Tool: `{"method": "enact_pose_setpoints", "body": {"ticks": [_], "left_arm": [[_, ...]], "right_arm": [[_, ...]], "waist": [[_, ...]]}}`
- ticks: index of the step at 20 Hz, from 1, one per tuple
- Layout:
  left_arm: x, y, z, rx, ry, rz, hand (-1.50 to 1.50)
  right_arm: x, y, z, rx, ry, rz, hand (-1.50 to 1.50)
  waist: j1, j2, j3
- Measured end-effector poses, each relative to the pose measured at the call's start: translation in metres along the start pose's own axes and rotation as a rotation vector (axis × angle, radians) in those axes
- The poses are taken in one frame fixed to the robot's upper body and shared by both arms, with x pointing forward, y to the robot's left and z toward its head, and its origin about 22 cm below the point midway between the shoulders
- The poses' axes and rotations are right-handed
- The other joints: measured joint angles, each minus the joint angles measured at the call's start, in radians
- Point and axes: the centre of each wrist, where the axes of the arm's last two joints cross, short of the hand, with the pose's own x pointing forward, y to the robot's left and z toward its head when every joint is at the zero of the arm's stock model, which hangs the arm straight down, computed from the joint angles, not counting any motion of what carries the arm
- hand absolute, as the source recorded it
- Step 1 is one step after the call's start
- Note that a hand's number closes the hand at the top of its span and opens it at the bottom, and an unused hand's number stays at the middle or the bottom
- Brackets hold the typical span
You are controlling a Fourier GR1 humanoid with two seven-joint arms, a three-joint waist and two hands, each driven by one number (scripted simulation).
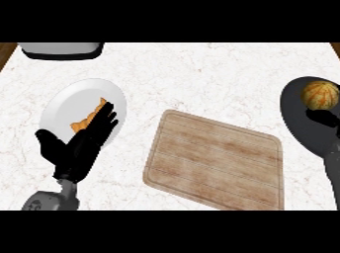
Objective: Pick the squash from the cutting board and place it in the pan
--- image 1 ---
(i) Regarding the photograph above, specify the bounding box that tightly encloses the yellow orange striped squash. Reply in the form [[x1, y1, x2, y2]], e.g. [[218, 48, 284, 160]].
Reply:
[[299, 80, 340, 112]]

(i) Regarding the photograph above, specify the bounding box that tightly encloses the orange food piece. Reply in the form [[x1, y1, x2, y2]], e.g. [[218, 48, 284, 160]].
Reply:
[[67, 97, 108, 134]]

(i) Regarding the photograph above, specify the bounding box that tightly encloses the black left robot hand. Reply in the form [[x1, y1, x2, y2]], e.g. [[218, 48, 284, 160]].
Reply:
[[33, 101, 120, 184]]

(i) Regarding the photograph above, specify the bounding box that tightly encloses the pale appliance with dark base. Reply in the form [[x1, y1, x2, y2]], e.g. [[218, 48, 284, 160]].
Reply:
[[15, 42, 104, 61]]

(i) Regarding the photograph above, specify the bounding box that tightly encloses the dark grey pan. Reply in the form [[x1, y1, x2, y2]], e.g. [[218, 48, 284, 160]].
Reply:
[[278, 75, 340, 158]]

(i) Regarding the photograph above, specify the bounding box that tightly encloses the wooden cutting board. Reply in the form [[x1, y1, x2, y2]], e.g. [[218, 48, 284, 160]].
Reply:
[[141, 109, 284, 211]]

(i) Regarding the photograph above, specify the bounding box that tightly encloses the white round plate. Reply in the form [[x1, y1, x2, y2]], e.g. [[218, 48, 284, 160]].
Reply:
[[39, 77, 128, 150]]

